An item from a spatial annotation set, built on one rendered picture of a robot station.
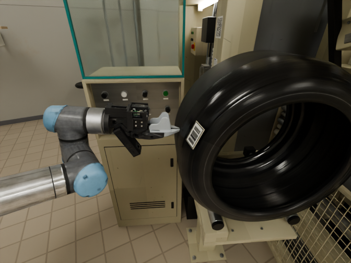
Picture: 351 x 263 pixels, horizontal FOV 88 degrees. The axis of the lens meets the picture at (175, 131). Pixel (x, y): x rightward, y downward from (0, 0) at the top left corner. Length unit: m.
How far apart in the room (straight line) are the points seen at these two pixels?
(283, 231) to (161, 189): 0.86
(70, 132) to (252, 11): 0.72
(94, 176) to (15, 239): 1.74
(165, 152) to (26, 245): 1.38
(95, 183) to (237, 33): 0.69
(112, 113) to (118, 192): 1.06
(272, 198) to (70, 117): 0.76
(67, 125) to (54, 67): 3.53
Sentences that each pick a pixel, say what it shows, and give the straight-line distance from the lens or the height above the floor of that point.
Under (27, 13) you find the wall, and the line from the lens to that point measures 4.04.
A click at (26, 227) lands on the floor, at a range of 2.21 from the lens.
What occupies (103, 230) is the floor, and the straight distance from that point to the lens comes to 1.87.
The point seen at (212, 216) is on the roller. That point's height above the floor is 0.92.
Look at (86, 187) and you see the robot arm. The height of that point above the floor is 1.19.
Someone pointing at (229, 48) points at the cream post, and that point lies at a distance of 0.79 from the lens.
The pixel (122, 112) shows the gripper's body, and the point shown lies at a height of 1.31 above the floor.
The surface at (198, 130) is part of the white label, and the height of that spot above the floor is 1.29.
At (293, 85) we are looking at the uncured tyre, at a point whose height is 1.40.
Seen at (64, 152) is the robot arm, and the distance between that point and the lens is 0.59.
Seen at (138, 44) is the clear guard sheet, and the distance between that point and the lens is 1.03.
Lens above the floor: 1.50
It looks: 29 degrees down
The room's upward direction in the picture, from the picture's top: straight up
